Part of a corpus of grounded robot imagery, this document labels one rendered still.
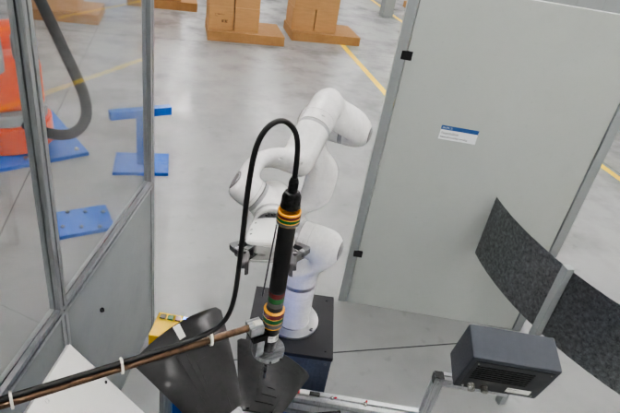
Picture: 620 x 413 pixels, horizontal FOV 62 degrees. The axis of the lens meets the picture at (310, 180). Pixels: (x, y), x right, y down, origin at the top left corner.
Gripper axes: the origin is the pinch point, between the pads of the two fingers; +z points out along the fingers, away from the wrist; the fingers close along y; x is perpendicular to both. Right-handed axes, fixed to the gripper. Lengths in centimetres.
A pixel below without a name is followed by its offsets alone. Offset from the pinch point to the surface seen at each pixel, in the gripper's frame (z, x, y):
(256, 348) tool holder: 2.2, -18.6, 1.8
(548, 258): -122, -72, -134
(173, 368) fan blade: -0.8, -27.8, 19.3
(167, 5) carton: -886, -62, 208
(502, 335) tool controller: -33, -43, -70
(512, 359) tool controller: -26, -46, -71
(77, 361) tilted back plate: -4, -30, 41
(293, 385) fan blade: -18, -50, -8
